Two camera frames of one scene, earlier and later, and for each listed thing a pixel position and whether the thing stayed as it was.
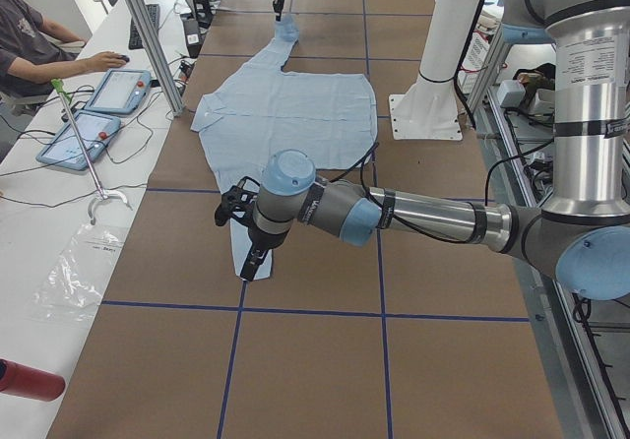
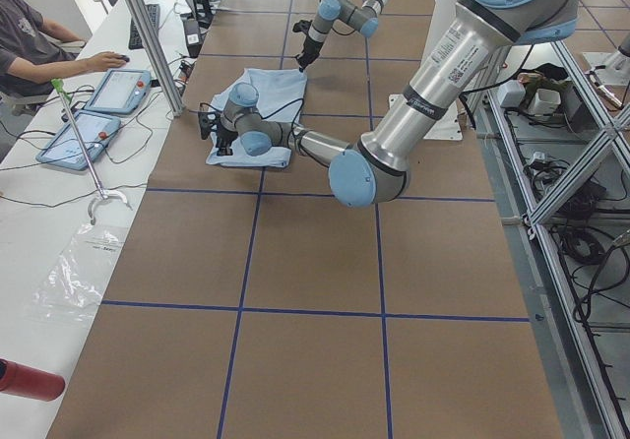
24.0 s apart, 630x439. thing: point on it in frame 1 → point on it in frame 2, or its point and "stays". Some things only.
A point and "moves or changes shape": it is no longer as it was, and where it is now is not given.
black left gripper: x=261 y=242 → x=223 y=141
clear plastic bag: x=73 y=286 stays
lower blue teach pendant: x=64 y=149 stays
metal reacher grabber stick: x=58 y=83 stays
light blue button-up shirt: x=267 y=111 moves or changes shape
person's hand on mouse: x=101 y=61 stays
